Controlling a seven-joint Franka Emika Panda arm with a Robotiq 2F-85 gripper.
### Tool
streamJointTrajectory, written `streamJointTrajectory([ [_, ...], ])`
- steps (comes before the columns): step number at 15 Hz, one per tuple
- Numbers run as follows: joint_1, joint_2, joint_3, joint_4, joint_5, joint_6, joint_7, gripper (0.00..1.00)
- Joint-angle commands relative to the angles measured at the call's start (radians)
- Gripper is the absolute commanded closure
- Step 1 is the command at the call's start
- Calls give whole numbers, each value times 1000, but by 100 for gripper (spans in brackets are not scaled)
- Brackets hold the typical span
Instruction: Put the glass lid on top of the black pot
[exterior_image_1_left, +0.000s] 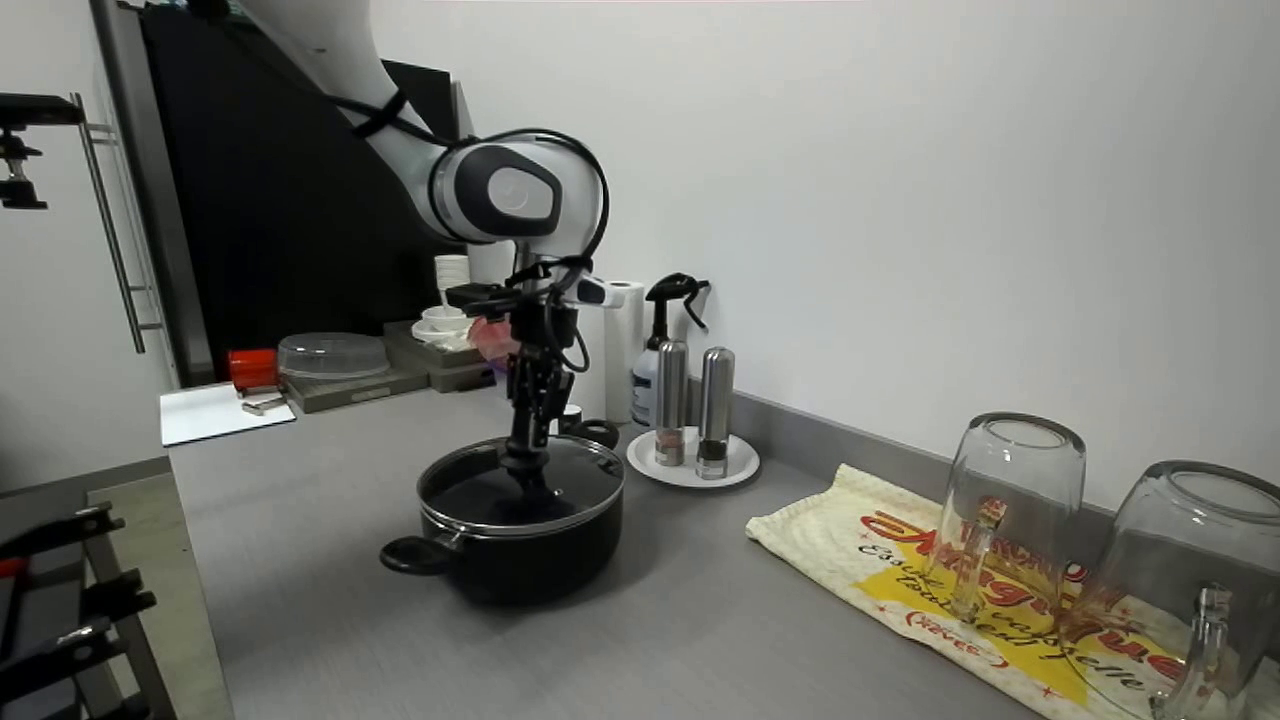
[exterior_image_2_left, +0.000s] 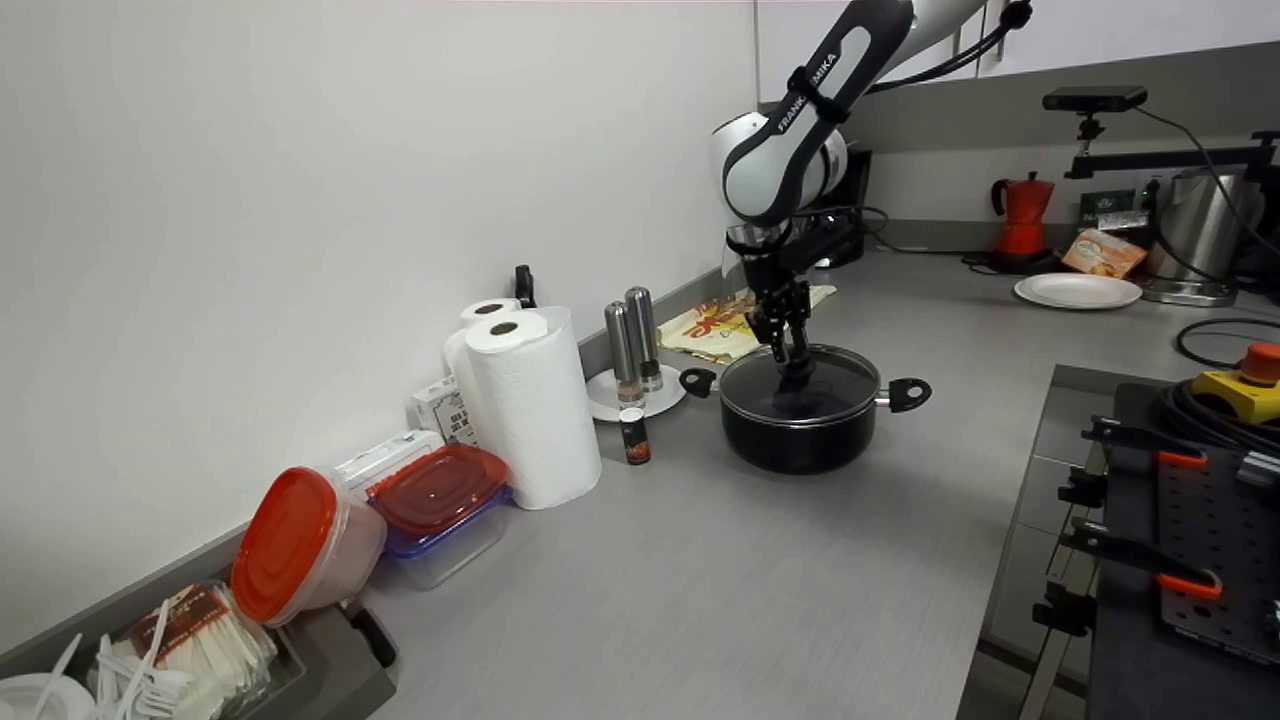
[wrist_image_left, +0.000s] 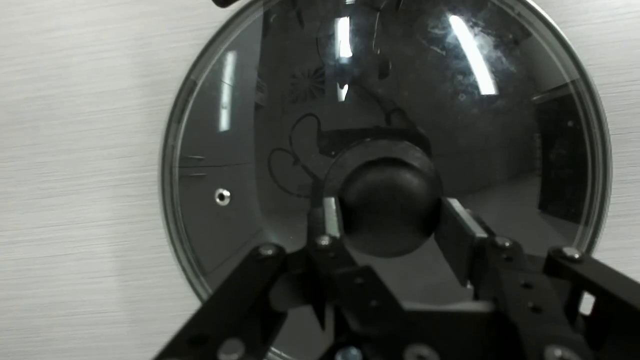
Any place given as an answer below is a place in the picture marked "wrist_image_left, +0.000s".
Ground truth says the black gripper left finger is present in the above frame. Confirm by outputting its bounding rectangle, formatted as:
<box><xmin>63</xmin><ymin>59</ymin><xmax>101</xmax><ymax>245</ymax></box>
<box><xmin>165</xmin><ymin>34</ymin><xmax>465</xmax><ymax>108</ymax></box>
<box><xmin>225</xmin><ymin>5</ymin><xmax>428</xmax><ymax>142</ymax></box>
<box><xmin>305</xmin><ymin>195</ymin><xmax>348</xmax><ymax>250</ymax></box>

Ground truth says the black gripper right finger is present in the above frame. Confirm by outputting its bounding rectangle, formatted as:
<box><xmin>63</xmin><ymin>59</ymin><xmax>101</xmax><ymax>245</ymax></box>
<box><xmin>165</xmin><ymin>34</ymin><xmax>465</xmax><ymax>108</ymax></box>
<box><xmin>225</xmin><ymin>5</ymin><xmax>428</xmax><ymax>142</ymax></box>
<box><xmin>434</xmin><ymin>197</ymin><xmax>495</xmax><ymax>288</ymax></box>

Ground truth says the round glass lid black knob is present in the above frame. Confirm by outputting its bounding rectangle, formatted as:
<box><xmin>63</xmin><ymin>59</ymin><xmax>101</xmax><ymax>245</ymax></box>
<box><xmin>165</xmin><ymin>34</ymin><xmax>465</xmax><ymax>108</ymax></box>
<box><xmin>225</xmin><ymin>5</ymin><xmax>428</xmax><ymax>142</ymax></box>
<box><xmin>160</xmin><ymin>0</ymin><xmax>612</xmax><ymax>360</ymax></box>

